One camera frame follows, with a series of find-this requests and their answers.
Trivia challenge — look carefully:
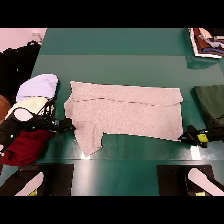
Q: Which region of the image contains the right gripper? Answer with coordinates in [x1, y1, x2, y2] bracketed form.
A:
[177, 124, 210, 148]

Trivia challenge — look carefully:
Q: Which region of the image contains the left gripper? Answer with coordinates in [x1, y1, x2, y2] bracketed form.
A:
[52, 117, 77, 134]

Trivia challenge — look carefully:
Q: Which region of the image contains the grey T-shirt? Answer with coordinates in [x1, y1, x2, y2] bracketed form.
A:
[63, 80, 184, 158]

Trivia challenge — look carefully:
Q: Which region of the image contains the dark green garment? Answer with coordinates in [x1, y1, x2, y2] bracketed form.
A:
[190, 84, 224, 134]

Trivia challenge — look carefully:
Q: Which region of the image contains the cream garment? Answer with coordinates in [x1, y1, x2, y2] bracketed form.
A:
[4, 96, 52, 118]

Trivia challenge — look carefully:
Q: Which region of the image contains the red garment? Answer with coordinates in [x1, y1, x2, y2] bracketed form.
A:
[0, 128, 56, 167]

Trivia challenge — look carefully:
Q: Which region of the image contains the lavender garment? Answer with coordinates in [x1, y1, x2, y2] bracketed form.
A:
[15, 73, 60, 103]

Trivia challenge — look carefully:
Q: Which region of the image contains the brown garment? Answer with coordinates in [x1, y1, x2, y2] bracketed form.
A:
[0, 94, 12, 125]

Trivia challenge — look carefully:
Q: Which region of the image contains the black garment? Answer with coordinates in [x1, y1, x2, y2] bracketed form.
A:
[0, 39, 43, 105]

